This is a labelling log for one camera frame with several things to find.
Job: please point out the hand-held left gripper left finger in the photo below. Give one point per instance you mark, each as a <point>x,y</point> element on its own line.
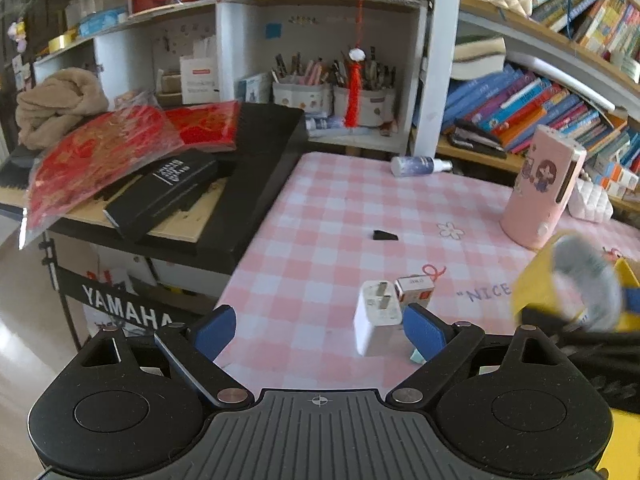
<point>217,328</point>

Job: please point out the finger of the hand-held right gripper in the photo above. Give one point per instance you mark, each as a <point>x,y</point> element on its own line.
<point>555,322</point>

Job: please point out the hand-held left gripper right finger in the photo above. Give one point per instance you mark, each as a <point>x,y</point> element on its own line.
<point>425,333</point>

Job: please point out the white charger plug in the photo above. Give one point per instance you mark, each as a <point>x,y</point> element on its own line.
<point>375,317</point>

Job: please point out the yellow cardboard box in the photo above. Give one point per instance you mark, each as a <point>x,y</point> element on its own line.
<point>625,442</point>

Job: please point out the small teal item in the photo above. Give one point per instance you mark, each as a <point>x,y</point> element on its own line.
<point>416,356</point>

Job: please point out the small white orange box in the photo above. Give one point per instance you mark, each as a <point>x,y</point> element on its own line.
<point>414,291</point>

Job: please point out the white cardboard box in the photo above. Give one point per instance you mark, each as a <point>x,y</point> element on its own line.
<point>165,272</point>

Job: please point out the black keyboard stand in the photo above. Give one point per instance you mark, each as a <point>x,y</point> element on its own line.
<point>125,305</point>

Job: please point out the small black wedge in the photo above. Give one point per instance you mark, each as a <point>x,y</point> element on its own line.
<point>385,236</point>

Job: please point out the pink cartoon print container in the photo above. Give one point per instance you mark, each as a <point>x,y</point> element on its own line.
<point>535,195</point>

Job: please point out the pink checkered tablecloth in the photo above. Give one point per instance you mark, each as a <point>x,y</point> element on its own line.
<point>325,240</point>

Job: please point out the white orange medicine box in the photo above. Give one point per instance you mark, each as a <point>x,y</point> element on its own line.
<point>615,191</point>
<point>625,176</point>

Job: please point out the black flat box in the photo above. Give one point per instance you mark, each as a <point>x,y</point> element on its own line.
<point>160,192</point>

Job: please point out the blue white spray bottle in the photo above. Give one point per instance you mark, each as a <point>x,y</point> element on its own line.
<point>417,166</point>

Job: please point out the black electronic keyboard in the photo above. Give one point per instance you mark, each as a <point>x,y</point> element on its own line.
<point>270,135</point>

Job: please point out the red paper packet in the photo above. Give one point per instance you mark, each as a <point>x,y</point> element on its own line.
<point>205,127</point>

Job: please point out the black stapler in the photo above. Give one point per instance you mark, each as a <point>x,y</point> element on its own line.
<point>475,137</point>

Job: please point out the large red decoration bag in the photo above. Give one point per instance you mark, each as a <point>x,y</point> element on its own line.
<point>95,160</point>

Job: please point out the row of leaning books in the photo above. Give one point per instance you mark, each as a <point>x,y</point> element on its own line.
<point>540,110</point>

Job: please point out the small blue white bottle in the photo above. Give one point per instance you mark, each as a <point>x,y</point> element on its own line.
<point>322,122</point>

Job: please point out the white pen holder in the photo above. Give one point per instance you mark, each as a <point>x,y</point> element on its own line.
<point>372,107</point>
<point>300,99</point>

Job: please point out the blue white small box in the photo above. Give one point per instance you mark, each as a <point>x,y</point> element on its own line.
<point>254,89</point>

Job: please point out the brown small box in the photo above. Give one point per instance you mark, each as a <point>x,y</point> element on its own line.
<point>169,87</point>

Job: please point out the white shelving unit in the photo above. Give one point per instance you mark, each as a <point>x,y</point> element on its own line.
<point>435,85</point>

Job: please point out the red tassel ornament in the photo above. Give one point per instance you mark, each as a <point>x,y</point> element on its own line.
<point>354,95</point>

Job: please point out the white red-label card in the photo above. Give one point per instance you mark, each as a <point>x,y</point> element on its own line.
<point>200,80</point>

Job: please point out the bunch of pens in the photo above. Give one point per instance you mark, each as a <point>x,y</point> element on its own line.
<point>297,67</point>
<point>375,72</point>

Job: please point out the beige towel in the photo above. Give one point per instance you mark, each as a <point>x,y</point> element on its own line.
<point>60,105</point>

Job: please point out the thick cream-paged book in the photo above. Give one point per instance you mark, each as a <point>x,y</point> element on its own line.
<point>477,57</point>

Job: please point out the row of upright books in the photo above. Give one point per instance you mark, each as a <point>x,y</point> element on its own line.
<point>590,5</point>

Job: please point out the gold ribbon roll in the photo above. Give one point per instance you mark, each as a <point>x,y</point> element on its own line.
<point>62,41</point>

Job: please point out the blue tissue packet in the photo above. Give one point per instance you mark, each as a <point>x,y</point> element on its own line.
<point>102,22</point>

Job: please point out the small pink doll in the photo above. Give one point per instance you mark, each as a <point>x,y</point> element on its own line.
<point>17,35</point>

